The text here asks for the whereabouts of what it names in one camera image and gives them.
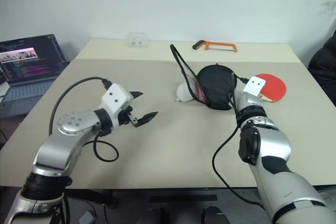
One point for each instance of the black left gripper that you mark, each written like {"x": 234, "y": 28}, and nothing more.
{"x": 123, "y": 117}

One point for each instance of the black and red paddle case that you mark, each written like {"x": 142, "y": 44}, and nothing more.
{"x": 215, "y": 85}

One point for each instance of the red table tennis paddle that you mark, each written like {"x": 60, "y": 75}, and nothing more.
{"x": 275, "y": 85}

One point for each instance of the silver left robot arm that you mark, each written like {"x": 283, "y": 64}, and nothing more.
{"x": 71, "y": 124}

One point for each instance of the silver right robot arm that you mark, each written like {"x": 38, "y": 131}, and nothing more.
{"x": 273, "y": 142}

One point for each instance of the clear plastic container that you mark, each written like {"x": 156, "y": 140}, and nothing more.
{"x": 136, "y": 40}

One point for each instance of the orange hacksaw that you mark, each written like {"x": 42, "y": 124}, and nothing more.
{"x": 220, "y": 44}

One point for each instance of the black bar under table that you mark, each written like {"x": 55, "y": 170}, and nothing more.
{"x": 183, "y": 198}

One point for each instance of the grey open laptop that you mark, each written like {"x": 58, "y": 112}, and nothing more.
{"x": 29, "y": 58}

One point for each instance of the grey box on floor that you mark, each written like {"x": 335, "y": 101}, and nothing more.
{"x": 87, "y": 218}

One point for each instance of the dark side desk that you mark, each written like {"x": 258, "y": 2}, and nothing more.
{"x": 10, "y": 127}

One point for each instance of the person in dark jacket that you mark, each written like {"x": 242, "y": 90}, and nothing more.
{"x": 325, "y": 61}

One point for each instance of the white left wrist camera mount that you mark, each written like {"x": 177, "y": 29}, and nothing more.
{"x": 115, "y": 98}

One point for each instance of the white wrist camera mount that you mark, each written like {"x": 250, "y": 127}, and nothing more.
{"x": 115, "y": 98}
{"x": 254, "y": 85}

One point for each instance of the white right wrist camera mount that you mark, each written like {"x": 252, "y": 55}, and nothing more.
{"x": 254, "y": 85}

